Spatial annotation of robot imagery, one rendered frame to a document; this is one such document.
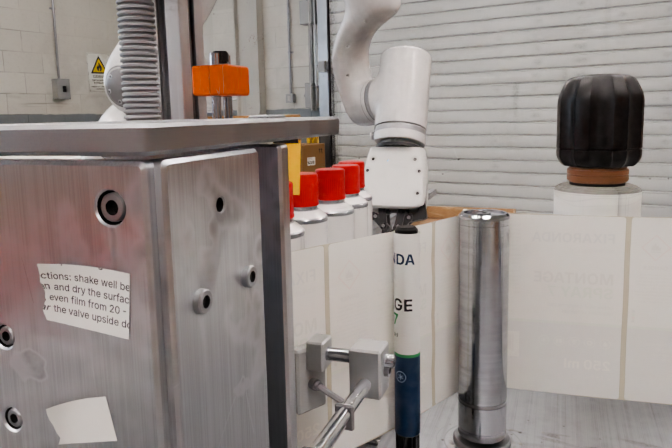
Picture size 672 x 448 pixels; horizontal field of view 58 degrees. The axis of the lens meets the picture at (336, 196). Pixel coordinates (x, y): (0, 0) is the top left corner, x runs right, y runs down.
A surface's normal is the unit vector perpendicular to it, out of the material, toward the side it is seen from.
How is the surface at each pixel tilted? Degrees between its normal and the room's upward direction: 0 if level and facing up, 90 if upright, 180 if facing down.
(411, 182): 69
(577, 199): 92
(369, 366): 90
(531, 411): 0
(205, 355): 90
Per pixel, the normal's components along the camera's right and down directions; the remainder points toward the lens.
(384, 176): -0.33, -0.22
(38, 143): -0.34, 0.13
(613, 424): -0.02, -0.99
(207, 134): 0.94, 0.03
